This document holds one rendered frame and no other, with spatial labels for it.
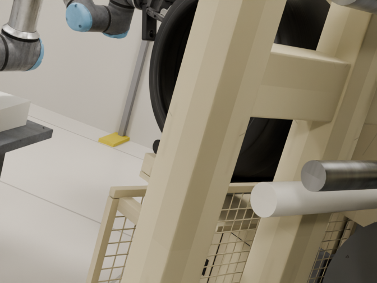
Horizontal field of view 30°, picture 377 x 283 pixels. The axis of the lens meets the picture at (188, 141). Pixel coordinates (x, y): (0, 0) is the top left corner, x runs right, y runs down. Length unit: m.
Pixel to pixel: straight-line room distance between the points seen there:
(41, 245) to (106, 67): 2.15
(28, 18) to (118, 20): 0.55
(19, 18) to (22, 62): 0.18
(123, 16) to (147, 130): 2.78
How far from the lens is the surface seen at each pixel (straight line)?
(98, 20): 2.32
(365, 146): 1.93
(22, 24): 2.83
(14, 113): 2.86
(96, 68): 5.21
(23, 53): 2.85
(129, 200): 1.38
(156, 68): 2.03
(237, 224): 1.93
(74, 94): 5.32
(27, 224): 3.50
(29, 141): 2.85
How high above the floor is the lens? 1.49
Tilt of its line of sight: 16 degrees down
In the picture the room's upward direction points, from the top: 16 degrees clockwise
